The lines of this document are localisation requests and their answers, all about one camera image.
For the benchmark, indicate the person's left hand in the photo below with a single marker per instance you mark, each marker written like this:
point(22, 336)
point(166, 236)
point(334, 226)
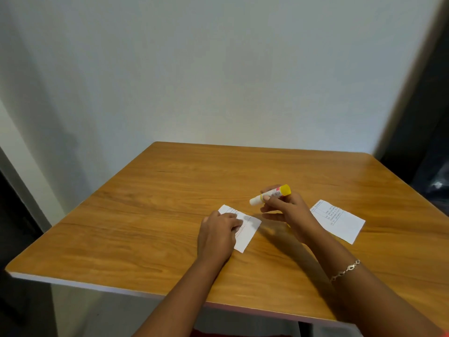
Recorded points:
point(215, 238)

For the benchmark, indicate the person's right hand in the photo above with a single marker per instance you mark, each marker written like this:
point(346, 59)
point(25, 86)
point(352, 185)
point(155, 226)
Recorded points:
point(294, 217)

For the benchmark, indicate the person's left fingers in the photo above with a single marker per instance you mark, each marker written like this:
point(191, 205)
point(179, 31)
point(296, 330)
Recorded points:
point(231, 222)

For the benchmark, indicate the person's right thumb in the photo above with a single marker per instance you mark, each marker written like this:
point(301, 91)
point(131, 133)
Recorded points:
point(275, 203)

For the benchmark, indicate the white and yellow glue stick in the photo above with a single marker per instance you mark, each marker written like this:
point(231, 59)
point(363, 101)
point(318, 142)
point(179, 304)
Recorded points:
point(270, 195)

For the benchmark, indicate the white paper slip with lines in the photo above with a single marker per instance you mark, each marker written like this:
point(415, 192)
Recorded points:
point(247, 229)

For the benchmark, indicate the person's right forearm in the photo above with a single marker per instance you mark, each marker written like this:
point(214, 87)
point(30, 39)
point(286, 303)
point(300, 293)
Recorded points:
point(368, 291)

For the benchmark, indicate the person's left forearm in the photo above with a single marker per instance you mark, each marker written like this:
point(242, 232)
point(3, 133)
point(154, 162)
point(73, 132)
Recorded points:
point(182, 298)

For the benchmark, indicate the wooden table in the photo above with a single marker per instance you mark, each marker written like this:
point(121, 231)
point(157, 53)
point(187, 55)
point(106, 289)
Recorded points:
point(245, 221)

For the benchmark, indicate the white paper slip with writing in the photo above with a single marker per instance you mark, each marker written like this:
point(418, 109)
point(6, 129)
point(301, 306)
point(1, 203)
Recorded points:
point(338, 221)

